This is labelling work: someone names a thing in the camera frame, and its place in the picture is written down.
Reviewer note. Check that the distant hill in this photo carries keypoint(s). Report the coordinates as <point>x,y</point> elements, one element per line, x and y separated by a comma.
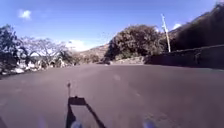
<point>96,51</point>

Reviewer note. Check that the large bushy tree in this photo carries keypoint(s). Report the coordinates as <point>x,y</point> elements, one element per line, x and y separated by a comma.
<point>135,41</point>

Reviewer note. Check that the dark asphalt road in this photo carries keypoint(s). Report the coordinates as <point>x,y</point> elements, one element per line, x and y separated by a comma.
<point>126,96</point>

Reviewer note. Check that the pale utility pole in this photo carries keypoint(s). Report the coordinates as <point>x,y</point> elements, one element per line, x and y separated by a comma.
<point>166,35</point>

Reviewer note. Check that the robot's own part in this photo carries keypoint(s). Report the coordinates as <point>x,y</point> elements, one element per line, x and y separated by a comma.
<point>76,125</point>
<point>149,124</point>

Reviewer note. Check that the row of trees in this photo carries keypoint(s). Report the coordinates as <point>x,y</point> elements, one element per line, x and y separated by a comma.
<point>40,53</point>

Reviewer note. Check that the trees on slope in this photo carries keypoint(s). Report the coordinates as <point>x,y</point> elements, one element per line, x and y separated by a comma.
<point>203,31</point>

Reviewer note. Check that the low stone wall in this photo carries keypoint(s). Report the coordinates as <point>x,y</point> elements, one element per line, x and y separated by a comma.
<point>196,57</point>

